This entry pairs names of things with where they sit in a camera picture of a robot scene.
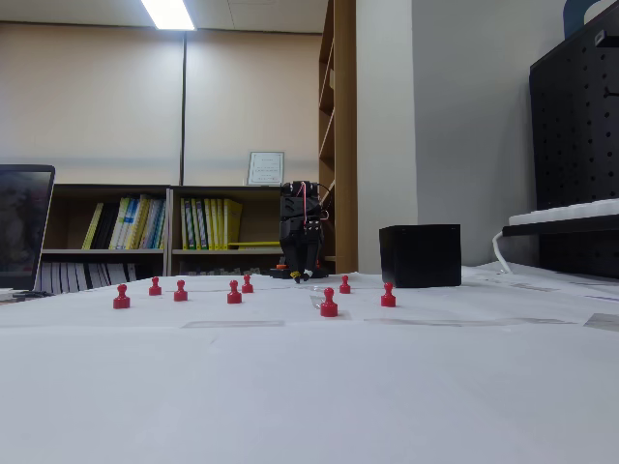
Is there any black square bin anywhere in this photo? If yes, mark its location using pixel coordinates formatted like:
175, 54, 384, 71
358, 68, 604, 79
378, 223, 463, 290

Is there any yellow binder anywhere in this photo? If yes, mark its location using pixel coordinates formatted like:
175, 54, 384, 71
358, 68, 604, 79
214, 197, 226, 251
202, 197, 217, 251
222, 198, 245, 251

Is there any framed white certificate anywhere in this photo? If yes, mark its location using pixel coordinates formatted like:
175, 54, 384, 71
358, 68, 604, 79
247, 151, 286, 188

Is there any clear tape strip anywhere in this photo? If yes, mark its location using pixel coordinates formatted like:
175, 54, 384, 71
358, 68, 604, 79
181, 319, 286, 331
582, 312, 619, 333
362, 316, 577, 331

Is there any tall wooden bookshelf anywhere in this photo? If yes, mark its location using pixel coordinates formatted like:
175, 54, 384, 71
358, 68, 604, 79
317, 0, 358, 275

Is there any green white binder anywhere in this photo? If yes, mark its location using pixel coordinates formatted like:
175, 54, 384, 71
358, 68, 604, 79
191, 197, 207, 251
180, 197, 194, 251

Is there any low wooden bookshelf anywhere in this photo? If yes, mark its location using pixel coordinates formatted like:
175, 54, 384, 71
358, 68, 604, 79
168, 185, 286, 277
41, 183, 173, 294

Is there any taped white paper cover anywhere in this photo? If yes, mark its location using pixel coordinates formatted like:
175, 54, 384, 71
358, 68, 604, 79
0, 260, 619, 464

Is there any light blue book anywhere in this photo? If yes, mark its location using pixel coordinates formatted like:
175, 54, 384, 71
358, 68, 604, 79
144, 197, 167, 251

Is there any white blue book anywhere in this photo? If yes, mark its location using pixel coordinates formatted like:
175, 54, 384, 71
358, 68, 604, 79
108, 196, 133, 251

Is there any thin yellow book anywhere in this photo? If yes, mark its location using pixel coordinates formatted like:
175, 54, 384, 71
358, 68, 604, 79
80, 202, 105, 251

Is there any ceiling light panel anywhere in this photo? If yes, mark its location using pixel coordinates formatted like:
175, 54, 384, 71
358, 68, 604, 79
139, 0, 198, 33

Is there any white power strip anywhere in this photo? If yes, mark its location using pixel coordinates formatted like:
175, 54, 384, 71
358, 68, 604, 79
507, 197, 619, 227

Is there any laptop screen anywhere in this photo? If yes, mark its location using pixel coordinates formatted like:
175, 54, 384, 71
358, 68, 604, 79
0, 163, 57, 292

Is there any black perforated board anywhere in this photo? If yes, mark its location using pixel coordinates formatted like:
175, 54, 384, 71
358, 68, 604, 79
528, 14, 619, 280

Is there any dark blue rounded object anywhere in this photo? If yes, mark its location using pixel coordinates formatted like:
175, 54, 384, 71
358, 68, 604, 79
563, 0, 619, 41

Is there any dark wall conduit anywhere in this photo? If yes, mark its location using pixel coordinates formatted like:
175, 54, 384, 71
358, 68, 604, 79
179, 29, 189, 188

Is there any white power cable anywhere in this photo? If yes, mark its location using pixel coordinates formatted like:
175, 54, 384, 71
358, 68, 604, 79
491, 229, 515, 276

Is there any black shelf rail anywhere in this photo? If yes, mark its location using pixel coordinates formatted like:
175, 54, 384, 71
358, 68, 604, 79
501, 219, 619, 239

